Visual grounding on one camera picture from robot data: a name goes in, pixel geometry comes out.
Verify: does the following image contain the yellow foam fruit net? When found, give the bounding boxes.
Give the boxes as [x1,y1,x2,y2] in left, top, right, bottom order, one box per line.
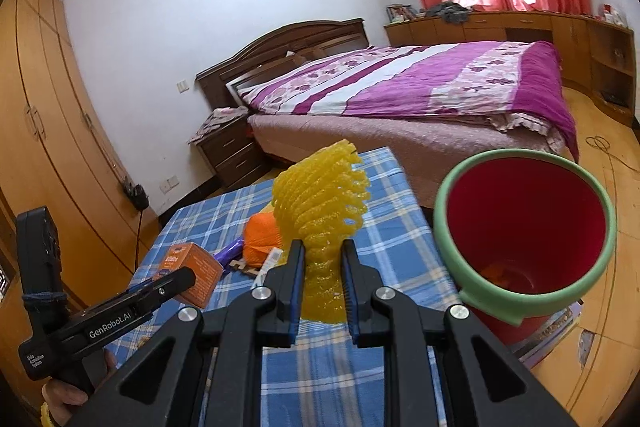
[271,140,370,324]

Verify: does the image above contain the yellow sleeve forearm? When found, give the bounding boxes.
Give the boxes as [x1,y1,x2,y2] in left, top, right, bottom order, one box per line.
[40,402,56,427]

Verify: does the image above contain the left hand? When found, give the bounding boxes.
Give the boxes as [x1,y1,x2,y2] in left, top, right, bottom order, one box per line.
[41,378,89,426]

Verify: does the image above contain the purple small object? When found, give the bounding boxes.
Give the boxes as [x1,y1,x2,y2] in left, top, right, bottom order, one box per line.
[214,237,244,267]

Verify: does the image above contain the orange small carton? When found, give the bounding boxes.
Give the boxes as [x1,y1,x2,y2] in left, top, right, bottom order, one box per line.
[156,243,224,309]

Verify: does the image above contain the blue plaid tablecloth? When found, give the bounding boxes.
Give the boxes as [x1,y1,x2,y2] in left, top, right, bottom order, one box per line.
[131,147,459,426]

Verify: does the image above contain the orange peel ball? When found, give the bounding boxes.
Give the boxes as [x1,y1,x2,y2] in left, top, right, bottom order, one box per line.
[243,211,282,268]

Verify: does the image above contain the red bin with green rim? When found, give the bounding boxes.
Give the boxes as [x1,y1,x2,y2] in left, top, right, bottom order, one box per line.
[433,148,617,345]

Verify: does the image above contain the dark wooden nightstand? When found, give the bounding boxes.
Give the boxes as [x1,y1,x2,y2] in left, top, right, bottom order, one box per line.
[195,116,270,191]

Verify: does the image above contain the wooden wardrobe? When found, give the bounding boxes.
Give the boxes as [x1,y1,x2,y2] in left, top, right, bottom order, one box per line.
[0,0,162,408]

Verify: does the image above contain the cloth on nightstand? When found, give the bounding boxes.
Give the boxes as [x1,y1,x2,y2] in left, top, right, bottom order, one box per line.
[188,107,248,144]

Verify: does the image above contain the wooden bed with headboard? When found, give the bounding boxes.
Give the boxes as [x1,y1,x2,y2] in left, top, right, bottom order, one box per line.
[195,18,578,207]

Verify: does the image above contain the purple floral quilt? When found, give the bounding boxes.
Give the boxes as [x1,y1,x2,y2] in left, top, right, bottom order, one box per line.
[240,41,579,157]

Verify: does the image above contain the dark clothes pile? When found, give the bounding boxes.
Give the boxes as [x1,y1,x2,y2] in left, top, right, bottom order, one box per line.
[425,1,473,25]

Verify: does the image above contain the wooden low cabinet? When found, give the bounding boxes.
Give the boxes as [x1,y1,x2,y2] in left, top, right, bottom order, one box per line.
[385,11,637,127]

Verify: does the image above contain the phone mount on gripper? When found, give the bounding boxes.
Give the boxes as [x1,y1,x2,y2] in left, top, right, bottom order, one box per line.
[16,206,70,339]

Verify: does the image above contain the black power plug cable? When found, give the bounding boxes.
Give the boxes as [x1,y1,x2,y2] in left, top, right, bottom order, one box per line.
[121,178,151,270]

